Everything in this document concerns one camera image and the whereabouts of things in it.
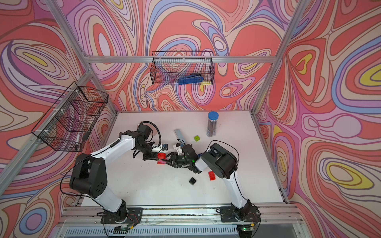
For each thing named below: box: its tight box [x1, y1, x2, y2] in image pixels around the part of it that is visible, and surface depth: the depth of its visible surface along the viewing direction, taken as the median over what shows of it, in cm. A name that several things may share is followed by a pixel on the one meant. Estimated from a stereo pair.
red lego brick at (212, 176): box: [208, 171, 216, 181], surface depth 86 cm
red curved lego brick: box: [157, 152, 167, 160], surface depth 86 cm
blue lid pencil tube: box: [206, 111, 220, 138], surface depth 94 cm
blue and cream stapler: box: [174, 128, 186, 145], surface depth 103 cm
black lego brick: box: [188, 177, 197, 186], surface depth 85 cm
